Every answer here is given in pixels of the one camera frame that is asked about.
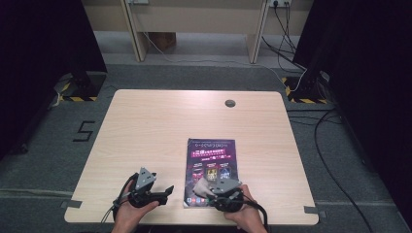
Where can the person's left hand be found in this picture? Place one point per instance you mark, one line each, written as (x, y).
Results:
(126, 215)

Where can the grey tape strip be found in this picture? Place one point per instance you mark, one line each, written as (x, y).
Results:
(72, 204)
(315, 211)

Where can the stand base with hazard tape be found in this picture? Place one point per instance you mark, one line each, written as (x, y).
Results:
(84, 87)
(306, 90)

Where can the round grey table grommet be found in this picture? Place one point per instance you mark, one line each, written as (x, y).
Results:
(230, 103)

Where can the black curtain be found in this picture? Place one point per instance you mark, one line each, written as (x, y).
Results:
(372, 81)
(39, 64)

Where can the glossy magazine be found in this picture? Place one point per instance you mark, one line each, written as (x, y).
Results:
(210, 158)

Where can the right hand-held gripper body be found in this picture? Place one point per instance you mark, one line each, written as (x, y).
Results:
(226, 200)

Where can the white wall socket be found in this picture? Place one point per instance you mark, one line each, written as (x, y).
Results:
(280, 2)

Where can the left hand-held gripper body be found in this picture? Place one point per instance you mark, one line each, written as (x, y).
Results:
(142, 197)

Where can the brown cardboard box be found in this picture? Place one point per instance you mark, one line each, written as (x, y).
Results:
(163, 40)

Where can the person's right hand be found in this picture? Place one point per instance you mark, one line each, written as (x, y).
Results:
(247, 216)

